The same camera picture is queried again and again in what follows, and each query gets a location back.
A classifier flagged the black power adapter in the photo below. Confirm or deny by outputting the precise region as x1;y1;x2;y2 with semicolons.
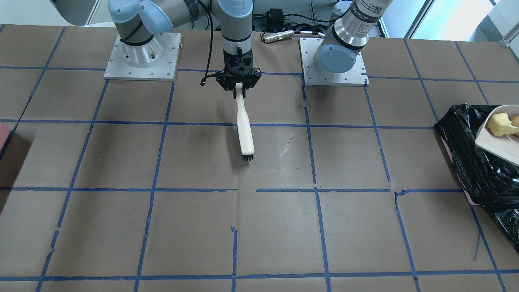
266;8;284;27

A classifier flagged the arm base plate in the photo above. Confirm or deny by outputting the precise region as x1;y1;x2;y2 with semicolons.
104;32;183;82
299;38;370;86

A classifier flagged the white handled brush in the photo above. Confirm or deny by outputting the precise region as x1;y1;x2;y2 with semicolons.
235;83;255;161

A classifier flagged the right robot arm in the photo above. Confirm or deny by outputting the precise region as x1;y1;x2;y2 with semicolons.
104;0;262;96

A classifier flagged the pink plastic bin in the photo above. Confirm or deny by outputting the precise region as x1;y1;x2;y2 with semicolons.
0;122;11;155

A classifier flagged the white plastic dustpan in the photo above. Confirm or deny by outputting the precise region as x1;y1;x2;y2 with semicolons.
475;105;519;166

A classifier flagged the brown potato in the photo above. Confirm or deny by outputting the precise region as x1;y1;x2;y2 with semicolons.
511;116;519;138

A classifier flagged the silver cylindrical connector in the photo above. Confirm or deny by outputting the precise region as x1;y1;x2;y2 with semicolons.
262;30;294;44

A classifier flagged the black lined trash bin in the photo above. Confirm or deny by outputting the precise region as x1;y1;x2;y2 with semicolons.
434;103;519;249

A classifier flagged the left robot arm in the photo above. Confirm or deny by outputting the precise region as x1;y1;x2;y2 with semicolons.
313;0;392;73

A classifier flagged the yellow orange food piece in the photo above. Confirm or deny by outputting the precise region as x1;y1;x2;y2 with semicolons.
486;113;519;137

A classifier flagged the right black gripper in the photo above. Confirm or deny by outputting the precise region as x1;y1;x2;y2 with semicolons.
215;50;262;100

